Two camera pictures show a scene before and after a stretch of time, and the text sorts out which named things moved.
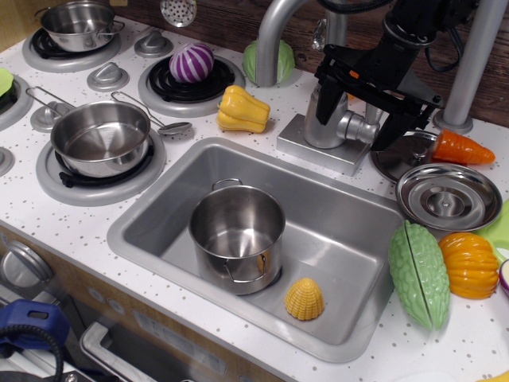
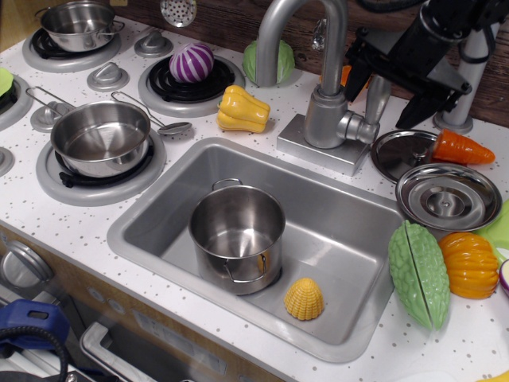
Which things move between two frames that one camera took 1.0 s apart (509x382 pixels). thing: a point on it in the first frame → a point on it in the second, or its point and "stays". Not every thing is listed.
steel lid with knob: [413, 148] stays
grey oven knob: [23, 267] stays
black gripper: [384, 72] → [369, 52]
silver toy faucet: [340, 146] stays
